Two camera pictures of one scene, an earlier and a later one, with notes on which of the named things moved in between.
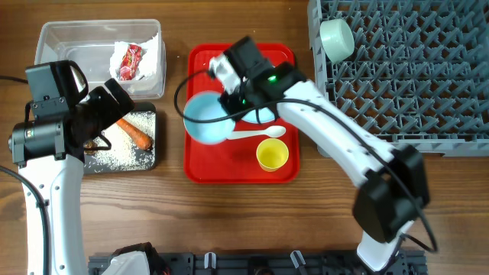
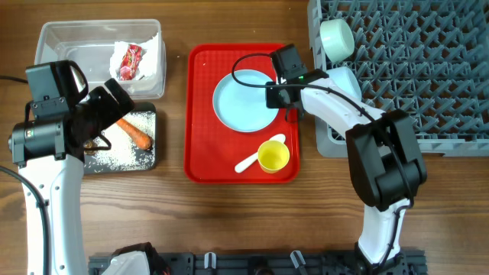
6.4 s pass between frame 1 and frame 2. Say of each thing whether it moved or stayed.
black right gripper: moved
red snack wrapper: stayed
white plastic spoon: moved
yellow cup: stayed
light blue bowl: moved
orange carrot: stayed
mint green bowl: stayed
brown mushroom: stayed
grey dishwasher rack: stayed
